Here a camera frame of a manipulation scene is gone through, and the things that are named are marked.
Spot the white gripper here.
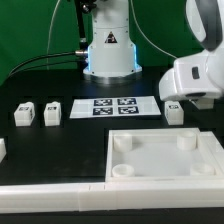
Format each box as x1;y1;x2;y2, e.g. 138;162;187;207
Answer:
159;50;223;101

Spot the white square tabletop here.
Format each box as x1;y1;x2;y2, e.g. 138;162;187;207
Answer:
105;128;222;182

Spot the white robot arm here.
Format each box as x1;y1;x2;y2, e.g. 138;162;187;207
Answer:
84;0;224;101

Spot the white marker sheet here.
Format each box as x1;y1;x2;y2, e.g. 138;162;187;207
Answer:
70;96;161;119

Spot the white block left edge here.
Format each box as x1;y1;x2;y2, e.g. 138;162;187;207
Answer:
0;138;6;163

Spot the black cable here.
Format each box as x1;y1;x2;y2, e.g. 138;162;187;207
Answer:
5;50;90;81

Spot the grey thin cable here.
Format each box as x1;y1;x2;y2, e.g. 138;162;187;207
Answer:
45;0;63;70

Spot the white front wall fence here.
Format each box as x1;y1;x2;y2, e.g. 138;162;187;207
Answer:
0;180;224;214

